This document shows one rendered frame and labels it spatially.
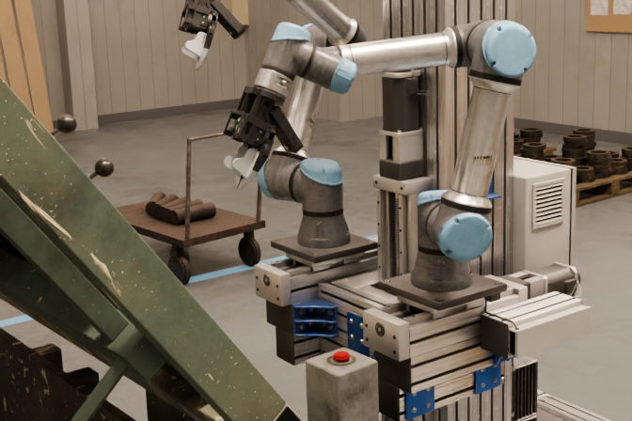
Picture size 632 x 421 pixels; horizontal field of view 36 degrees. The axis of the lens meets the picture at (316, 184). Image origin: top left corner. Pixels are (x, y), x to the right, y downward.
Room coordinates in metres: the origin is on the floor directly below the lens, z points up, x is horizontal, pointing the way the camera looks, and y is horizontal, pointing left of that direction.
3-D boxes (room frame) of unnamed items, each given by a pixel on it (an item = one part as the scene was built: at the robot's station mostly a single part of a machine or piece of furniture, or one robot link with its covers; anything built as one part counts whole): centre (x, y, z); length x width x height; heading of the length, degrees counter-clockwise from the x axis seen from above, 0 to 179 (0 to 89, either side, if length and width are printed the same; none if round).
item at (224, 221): (5.97, 0.86, 0.45); 1.14 x 0.67 x 0.90; 45
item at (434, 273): (2.28, -0.30, 1.09); 0.15 x 0.15 x 0.10
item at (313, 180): (2.69, -0.01, 1.20); 0.13 x 0.12 x 0.14; 50
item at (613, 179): (7.68, -2.07, 0.22); 1.21 x 0.84 x 0.43; 126
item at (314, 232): (2.69, -0.02, 1.09); 0.15 x 0.15 x 0.10
